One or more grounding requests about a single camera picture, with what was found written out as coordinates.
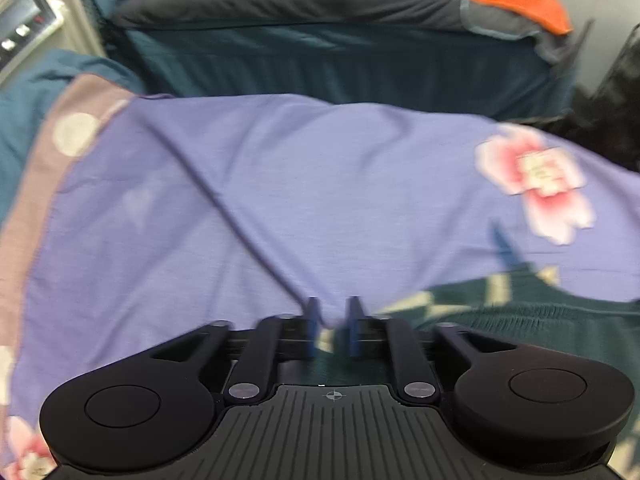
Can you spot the white bedside cabinet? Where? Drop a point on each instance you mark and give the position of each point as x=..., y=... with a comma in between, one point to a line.
x=78, y=34

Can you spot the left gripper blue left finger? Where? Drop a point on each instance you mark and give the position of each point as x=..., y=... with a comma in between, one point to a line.
x=258, y=353

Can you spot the white bedside control panel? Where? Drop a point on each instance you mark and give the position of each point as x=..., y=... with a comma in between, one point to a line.
x=25, y=26

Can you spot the purple floral bed sheet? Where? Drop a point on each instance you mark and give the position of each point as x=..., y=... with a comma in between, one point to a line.
x=146, y=228

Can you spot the green cream checkered sweater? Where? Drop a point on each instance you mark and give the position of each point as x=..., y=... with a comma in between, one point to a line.
x=575, y=308

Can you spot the teal blue duvet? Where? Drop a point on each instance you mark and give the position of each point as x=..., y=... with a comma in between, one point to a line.
x=403, y=66

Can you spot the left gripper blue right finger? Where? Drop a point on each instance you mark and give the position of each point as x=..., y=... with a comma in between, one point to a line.
x=393, y=342

